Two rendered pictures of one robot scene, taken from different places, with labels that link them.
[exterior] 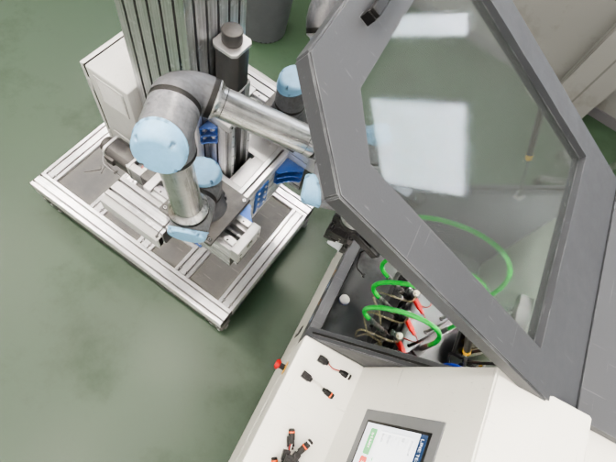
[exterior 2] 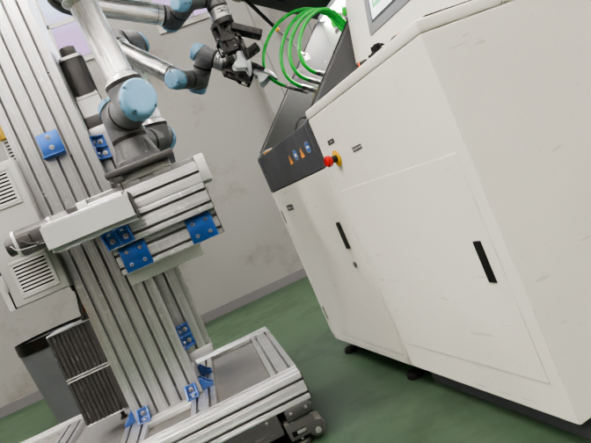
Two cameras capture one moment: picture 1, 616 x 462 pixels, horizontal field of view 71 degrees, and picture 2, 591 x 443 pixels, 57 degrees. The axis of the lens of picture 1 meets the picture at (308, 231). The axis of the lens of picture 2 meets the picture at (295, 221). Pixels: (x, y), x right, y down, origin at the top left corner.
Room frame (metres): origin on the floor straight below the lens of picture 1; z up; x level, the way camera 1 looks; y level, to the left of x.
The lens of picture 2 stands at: (-1.20, 0.73, 0.76)
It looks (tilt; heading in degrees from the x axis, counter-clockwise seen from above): 3 degrees down; 336
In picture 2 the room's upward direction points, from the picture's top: 23 degrees counter-clockwise
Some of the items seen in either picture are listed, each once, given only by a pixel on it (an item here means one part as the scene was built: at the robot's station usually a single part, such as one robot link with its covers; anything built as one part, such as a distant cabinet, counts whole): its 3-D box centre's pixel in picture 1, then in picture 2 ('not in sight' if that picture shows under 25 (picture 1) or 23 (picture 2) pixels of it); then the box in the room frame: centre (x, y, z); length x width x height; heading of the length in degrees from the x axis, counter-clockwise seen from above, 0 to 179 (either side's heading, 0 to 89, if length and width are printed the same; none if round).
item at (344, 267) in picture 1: (346, 262); (291, 160); (0.69, -0.18, 0.87); 0.62 x 0.04 x 0.16; 174
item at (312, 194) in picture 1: (324, 187); (186, 1); (0.57, 0.00, 1.51); 0.11 x 0.11 x 0.08; 12
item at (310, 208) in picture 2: (321, 290); (330, 262); (0.69, -0.17, 0.44); 0.65 x 0.02 x 0.68; 174
